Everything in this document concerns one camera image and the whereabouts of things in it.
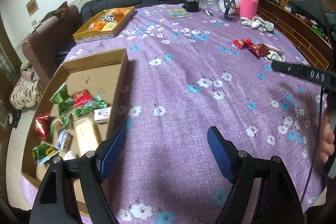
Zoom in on red sesame candy packet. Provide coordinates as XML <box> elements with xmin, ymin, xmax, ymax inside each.
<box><xmin>73</xmin><ymin>89</ymin><xmax>93</xmax><ymax>108</ymax></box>

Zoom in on person's right hand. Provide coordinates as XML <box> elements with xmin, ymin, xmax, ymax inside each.
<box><xmin>319</xmin><ymin>112</ymin><xmax>335</xmax><ymax>163</ymax></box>

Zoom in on yellow biscuit packet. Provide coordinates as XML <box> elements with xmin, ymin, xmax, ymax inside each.
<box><xmin>74</xmin><ymin>117</ymin><xmax>101</xmax><ymax>156</ymax></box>

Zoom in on white blue snack packet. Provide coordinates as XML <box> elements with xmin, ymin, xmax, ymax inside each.
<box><xmin>93</xmin><ymin>107</ymin><xmax>111</xmax><ymax>124</ymax></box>

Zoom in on shallow cardboard box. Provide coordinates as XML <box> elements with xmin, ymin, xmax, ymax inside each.
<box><xmin>21</xmin><ymin>48</ymin><xmax>128</xmax><ymax>205</ymax></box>

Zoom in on red candy wrappers pile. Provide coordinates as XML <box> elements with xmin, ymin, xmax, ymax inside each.
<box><xmin>233</xmin><ymin>39</ymin><xmax>285</xmax><ymax>62</ymax></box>

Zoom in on green yellow snack packet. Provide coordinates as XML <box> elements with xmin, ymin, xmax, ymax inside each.
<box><xmin>32</xmin><ymin>143</ymin><xmax>59</xmax><ymax>166</ymax></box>

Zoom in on shiny red snack packet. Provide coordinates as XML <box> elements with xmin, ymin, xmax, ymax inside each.
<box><xmin>35</xmin><ymin>113</ymin><xmax>50</xmax><ymax>141</ymax></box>

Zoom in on white cotton gloves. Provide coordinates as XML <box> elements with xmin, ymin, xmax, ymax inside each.
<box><xmin>240</xmin><ymin>16</ymin><xmax>274</xmax><ymax>32</ymax></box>

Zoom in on purple floral tablecloth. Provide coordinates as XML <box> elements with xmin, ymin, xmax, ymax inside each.
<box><xmin>19</xmin><ymin>3</ymin><xmax>329</xmax><ymax>224</ymax></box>

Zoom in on patterned blanket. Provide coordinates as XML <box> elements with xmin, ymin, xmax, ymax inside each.
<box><xmin>9</xmin><ymin>71</ymin><xmax>43</xmax><ymax>110</ymax></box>

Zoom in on pink knit covered bottle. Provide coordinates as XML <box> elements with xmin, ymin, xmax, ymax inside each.
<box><xmin>239</xmin><ymin>0</ymin><xmax>259</xmax><ymax>19</ymax></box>

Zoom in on brown armchair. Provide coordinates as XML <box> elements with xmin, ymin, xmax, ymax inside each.
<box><xmin>22</xmin><ymin>2</ymin><xmax>79</xmax><ymax>87</ymax></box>

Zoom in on black phone stand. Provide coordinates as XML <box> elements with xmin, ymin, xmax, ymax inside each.
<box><xmin>223</xmin><ymin>0</ymin><xmax>237</xmax><ymax>23</ymax></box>

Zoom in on yellow snack tray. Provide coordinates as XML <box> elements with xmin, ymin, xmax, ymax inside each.
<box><xmin>73</xmin><ymin>7</ymin><xmax>135</xmax><ymax>44</ymax></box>

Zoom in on small green booklet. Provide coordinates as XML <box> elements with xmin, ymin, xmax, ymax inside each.
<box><xmin>167</xmin><ymin>8</ymin><xmax>191</xmax><ymax>18</ymax></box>

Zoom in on black square container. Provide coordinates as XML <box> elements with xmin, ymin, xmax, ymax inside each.
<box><xmin>182</xmin><ymin>0</ymin><xmax>200</xmax><ymax>12</ymax></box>

